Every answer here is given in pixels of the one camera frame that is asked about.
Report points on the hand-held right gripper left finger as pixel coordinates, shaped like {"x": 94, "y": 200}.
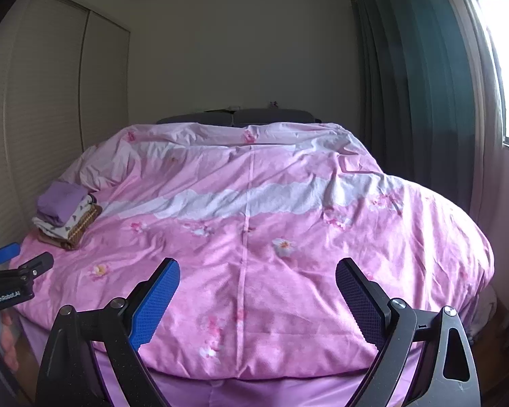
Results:
{"x": 155, "y": 301}

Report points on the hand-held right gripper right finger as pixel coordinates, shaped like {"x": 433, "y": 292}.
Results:
{"x": 358, "y": 301}

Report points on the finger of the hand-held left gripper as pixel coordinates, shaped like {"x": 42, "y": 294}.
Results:
{"x": 6, "y": 252}
{"x": 38, "y": 265}

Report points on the purple garment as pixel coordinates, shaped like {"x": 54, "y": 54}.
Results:
{"x": 59, "y": 203}

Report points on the person's left hand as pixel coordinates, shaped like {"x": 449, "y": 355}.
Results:
{"x": 9, "y": 339}

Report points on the white printed folded garment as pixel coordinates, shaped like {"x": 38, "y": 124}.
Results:
{"x": 70, "y": 227}

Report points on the brown folded garment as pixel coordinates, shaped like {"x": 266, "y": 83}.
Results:
{"x": 82, "y": 231}

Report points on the pink floral duvet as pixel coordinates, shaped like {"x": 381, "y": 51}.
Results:
{"x": 280, "y": 203}

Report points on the pink bed sheet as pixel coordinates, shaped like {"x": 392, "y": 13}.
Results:
{"x": 258, "y": 392}

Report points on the white wardrobe door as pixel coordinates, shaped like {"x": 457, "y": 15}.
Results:
{"x": 106, "y": 84}
{"x": 38, "y": 114}

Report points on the dark grey pillow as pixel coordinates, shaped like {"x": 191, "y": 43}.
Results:
{"x": 275, "y": 116}
{"x": 195, "y": 118}

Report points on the dark green curtain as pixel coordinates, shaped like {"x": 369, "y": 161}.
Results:
{"x": 407, "y": 93}

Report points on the beige curtain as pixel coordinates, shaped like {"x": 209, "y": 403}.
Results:
{"x": 487, "y": 114}

